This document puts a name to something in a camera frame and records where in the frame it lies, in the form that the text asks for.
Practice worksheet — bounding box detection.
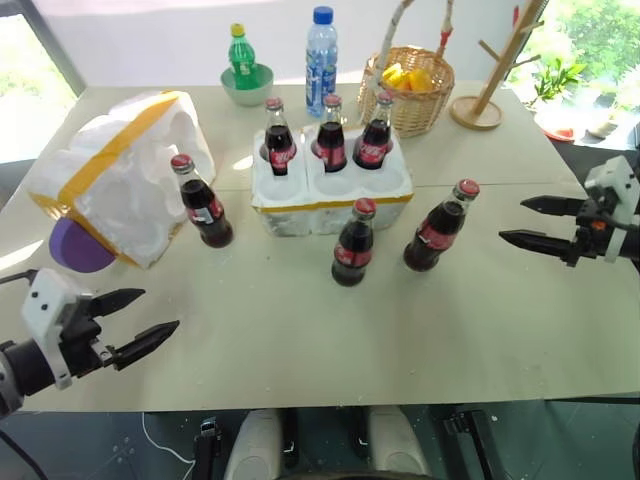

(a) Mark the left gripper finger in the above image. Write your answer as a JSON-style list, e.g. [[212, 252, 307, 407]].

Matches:
[[87, 288, 147, 319], [112, 320, 181, 372]]

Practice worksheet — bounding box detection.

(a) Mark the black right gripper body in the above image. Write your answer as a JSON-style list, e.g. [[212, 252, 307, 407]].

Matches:
[[567, 197, 624, 269]]

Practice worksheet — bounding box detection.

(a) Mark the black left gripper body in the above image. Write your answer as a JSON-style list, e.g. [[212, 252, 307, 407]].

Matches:
[[52, 294, 124, 379]]

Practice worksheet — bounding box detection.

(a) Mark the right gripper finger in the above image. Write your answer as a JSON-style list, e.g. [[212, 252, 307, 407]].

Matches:
[[498, 229, 576, 262], [520, 195, 584, 217]]

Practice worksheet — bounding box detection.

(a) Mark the glass cola bottle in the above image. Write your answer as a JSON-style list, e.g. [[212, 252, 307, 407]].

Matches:
[[352, 90, 396, 171], [330, 197, 378, 288], [263, 96, 299, 177], [170, 153, 235, 250], [403, 178, 481, 274], [315, 93, 348, 173]]

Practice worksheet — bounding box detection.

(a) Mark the white foam packaging with tape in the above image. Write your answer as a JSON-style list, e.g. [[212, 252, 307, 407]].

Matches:
[[27, 89, 217, 270]]

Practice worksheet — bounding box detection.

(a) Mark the white foam bottle tray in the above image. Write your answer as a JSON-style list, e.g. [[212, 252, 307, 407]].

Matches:
[[249, 124, 415, 239]]

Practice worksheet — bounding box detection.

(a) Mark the purple round dish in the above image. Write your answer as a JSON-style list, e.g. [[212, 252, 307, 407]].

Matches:
[[48, 218, 117, 275]]

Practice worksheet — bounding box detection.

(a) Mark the wooden mug tree stand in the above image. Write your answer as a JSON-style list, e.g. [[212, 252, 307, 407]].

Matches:
[[448, 0, 546, 132]]

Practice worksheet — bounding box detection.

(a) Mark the green potted plant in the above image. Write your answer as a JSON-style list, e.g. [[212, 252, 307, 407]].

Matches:
[[524, 57, 587, 126]]

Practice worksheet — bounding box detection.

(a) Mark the white rounded shape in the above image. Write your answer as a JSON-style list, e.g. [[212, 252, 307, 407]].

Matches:
[[367, 404, 431, 480], [223, 407, 286, 480]]

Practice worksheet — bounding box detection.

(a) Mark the pale green bowl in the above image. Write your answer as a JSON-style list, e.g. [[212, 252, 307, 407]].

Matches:
[[220, 63, 275, 107]]

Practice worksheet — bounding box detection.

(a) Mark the green soda bottle yellow cap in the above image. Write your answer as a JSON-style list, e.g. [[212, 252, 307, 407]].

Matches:
[[228, 23, 260, 91]]

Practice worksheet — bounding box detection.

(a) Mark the clear water bottle blue cap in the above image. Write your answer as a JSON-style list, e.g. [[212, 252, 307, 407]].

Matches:
[[305, 5, 339, 119]]

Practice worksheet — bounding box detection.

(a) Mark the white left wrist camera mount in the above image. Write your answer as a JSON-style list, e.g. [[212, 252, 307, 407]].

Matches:
[[20, 268, 84, 390]]

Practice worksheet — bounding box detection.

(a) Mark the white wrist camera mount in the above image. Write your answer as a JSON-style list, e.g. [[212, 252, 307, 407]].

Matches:
[[20, 268, 84, 390], [584, 155, 640, 264]]

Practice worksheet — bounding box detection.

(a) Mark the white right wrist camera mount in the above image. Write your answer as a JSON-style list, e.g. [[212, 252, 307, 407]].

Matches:
[[584, 155, 640, 264]]

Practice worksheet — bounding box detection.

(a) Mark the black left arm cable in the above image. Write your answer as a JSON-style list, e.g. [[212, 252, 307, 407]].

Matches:
[[0, 268, 40, 287]]

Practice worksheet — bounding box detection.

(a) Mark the white floor cable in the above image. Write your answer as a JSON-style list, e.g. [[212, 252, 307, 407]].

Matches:
[[141, 412, 196, 465]]

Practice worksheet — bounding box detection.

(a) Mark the black table leg bracket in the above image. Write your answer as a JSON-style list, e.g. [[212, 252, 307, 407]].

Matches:
[[442, 409, 501, 480], [192, 417, 226, 480]]

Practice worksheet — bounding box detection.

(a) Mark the wicker basket with handle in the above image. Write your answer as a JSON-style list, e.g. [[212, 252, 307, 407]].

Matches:
[[356, 0, 456, 139]]

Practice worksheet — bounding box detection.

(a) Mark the dark window frame post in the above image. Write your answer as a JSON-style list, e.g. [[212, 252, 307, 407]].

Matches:
[[29, 0, 87, 100]]

